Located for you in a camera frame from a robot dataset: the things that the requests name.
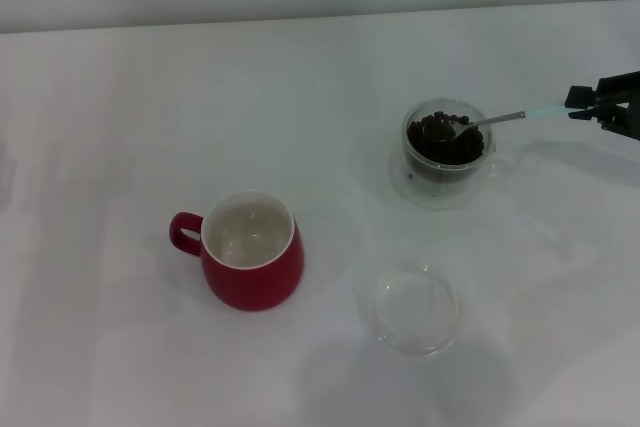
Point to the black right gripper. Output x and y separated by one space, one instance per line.
622 107

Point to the dark coffee beans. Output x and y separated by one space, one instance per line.
440 144

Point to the clear double-wall glass cup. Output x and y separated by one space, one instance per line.
407 187

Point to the red ceramic mug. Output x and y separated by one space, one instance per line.
255 282

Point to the clear glass dish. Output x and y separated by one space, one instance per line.
410 342

